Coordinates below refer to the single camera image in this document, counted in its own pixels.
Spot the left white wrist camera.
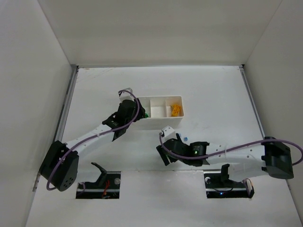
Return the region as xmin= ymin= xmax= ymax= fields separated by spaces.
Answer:
xmin=118 ymin=87 xmax=134 ymax=103

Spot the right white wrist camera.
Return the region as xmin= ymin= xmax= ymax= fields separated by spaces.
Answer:
xmin=160 ymin=126 xmax=177 ymax=141

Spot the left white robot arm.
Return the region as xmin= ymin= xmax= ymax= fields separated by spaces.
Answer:
xmin=39 ymin=98 xmax=145 ymax=192

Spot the yellow lego piece with flower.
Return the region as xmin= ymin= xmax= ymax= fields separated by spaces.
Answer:
xmin=170 ymin=104 xmax=182 ymax=117

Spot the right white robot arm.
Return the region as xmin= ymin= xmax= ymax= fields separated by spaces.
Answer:
xmin=157 ymin=132 xmax=294 ymax=182

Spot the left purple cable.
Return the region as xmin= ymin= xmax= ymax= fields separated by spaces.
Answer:
xmin=46 ymin=89 xmax=141 ymax=191

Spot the white three-compartment tray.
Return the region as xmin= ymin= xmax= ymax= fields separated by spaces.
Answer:
xmin=132 ymin=96 xmax=184 ymax=130

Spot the purple cable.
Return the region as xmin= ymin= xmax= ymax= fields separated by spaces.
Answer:
xmin=159 ymin=132 xmax=303 ymax=166
xmin=46 ymin=89 xmax=141 ymax=191

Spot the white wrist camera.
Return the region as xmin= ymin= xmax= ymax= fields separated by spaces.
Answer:
xmin=118 ymin=87 xmax=134 ymax=103
xmin=160 ymin=126 xmax=177 ymax=141

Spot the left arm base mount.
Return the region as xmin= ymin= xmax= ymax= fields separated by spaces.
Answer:
xmin=75 ymin=162 xmax=121 ymax=200

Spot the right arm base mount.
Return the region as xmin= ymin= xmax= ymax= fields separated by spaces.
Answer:
xmin=204 ymin=164 xmax=255 ymax=199

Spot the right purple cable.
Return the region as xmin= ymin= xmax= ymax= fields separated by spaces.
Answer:
xmin=159 ymin=132 xmax=303 ymax=166

